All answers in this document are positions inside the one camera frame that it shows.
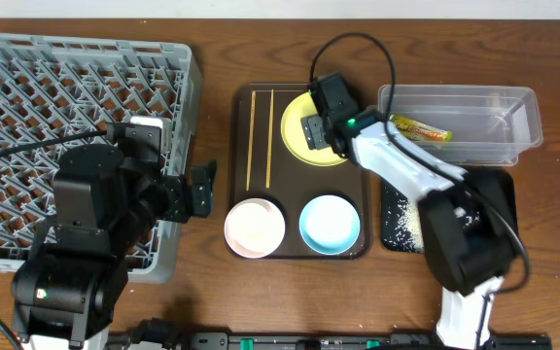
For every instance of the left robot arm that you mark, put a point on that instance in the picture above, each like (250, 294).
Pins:
(107, 199)

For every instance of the dark brown serving tray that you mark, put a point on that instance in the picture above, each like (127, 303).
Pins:
(293, 182)

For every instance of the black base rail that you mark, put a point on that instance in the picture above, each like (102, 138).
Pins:
(163, 335)

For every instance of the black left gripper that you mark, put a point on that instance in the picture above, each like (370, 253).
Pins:
(181, 197)

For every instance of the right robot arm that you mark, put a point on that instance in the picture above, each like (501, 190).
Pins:
(470, 264)

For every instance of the rice pile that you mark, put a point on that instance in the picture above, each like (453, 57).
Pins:
(400, 228)

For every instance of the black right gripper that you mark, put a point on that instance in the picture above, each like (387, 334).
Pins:
(317, 132)

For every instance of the green snack wrapper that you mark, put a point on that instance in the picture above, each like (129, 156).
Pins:
(418, 131)

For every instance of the wooden chopstick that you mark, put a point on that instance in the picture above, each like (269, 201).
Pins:
(251, 139)
(269, 148)

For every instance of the light blue bowl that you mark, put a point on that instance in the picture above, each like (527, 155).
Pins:
(329, 224)

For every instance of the grey dishwasher rack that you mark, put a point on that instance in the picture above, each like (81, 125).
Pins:
(56, 93)

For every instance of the black food waste tray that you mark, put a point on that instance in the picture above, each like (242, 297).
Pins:
(471, 217)

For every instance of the yellow round plate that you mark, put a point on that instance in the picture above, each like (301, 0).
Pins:
(293, 135)

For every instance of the clear plastic bin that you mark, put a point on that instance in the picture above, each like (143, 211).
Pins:
(489, 125)

